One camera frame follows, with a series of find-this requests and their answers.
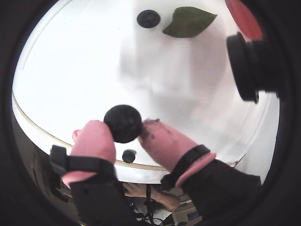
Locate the green leaf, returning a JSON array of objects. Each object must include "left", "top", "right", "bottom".
[{"left": 162, "top": 6, "right": 218, "bottom": 39}]

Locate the dark blueberry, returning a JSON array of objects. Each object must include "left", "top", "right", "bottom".
[
  {"left": 122, "top": 149, "right": 136, "bottom": 163},
  {"left": 103, "top": 105, "right": 143, "bottom": 144},
  {"left": 136, "top": 9, "right": 161, "bottom": 29}
]

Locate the pink covered gripper finger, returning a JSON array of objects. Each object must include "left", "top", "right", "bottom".
[
  {"left": 49, "top": 119, "right": 137, "bottom": 226},
  {"left": 137, "top": 119, "right": 265, "bottom": 221}
]

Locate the person's bare hand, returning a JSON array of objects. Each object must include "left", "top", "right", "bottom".
[{"left": 124, "top": 185, "right": 182, "bottom": 210}]

